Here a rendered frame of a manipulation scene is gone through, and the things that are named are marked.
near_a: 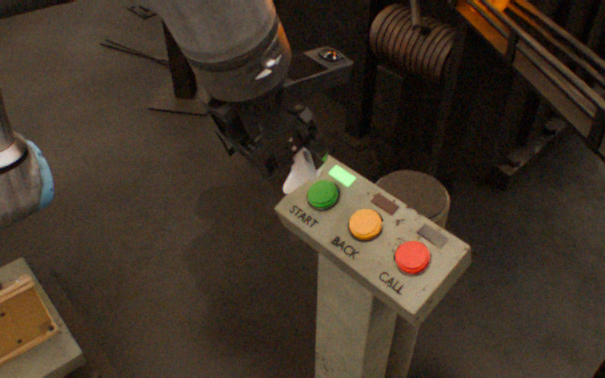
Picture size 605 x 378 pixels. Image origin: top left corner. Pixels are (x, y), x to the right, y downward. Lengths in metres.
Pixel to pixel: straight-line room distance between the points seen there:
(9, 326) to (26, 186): 0.27
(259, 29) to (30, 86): 1.82
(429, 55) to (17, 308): 0.96
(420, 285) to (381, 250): 0.07
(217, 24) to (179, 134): 1.42
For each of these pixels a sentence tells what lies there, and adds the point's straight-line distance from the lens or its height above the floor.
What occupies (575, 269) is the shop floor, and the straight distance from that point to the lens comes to 1.61.
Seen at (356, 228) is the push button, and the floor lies 0.61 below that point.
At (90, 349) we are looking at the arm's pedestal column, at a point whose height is 0.02.
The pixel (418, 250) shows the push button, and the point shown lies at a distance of 0.71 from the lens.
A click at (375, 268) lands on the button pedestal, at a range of 0.72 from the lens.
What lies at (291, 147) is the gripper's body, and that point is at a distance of 0.62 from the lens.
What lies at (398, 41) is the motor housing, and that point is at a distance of 1.33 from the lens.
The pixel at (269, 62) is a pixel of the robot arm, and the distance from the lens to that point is 0.51.
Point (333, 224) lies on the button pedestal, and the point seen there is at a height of 0.59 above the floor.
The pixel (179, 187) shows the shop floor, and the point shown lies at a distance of 1.70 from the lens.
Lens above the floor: 1.15
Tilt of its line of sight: 44 degrees down
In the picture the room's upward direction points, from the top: straight up
